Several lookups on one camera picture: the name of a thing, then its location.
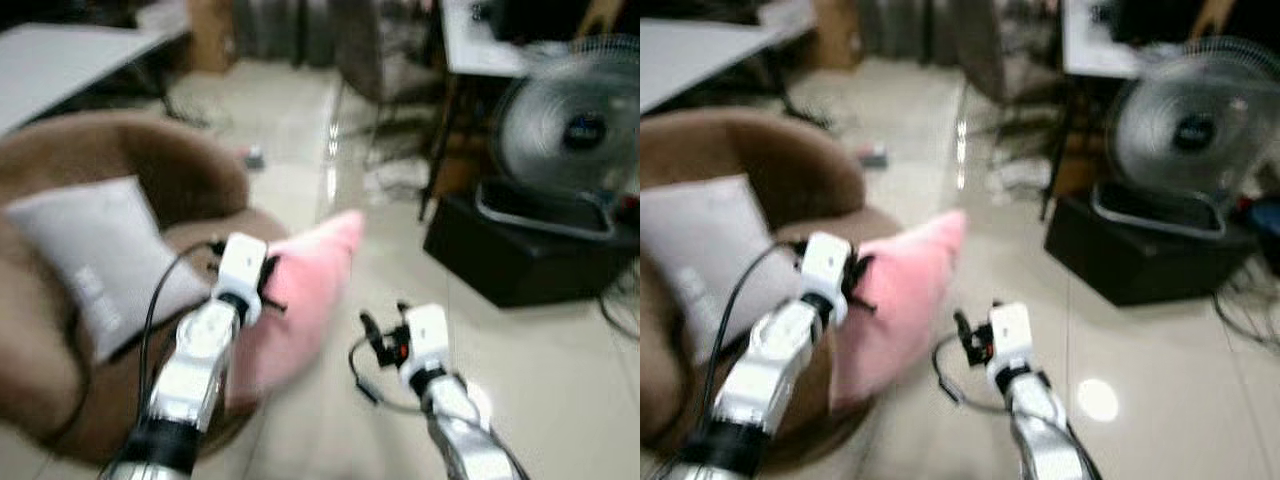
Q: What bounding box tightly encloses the pink pillow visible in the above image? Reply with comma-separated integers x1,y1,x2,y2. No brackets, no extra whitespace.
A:
222,208,367,409
828,208,969,411

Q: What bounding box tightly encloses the brown round sofa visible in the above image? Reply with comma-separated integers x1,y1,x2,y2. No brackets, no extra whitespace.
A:
640,106,906,471
0,108,293,469

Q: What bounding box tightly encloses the grey printed pillow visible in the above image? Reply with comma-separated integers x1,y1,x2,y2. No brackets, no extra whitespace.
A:
3,176,213,363
640,173,801,366

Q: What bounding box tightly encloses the grey floor fan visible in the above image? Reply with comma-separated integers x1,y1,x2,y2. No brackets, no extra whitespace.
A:
1090,38,1280,239
477,38,641,241

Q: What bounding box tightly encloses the black box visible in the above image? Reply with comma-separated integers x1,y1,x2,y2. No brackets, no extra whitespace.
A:
422,190,641,309
1043,192,1263,307

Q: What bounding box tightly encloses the brown cardboard box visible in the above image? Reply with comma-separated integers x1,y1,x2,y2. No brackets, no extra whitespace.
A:
185,0,236,73
812,0,859,69

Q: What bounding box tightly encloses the dark chair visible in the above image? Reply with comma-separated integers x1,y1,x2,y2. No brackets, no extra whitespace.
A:
330,0,446,111
950,0,1066,106

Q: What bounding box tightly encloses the small white table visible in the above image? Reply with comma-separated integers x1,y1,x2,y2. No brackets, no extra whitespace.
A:
418,0,561,221
1040,0,1141,221

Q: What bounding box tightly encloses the long white table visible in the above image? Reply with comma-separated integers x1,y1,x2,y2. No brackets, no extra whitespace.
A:
0,24,173,139
640,18,786,114

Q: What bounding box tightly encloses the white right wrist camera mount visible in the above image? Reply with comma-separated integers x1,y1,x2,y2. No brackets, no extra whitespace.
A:
988,302,1033,371
404,304,451,373

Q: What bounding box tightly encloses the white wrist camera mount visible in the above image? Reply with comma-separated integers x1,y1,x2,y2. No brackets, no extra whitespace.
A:
214,232,269,323
803,232,853,323
404,304,451,373
988,302,1033,371

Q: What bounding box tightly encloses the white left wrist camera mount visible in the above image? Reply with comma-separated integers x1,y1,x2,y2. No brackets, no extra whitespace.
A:
214,232,269,323
803,232,853,323

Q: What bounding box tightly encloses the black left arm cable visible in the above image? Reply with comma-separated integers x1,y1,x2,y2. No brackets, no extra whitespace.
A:
135,240,226,401
705,240,811,401

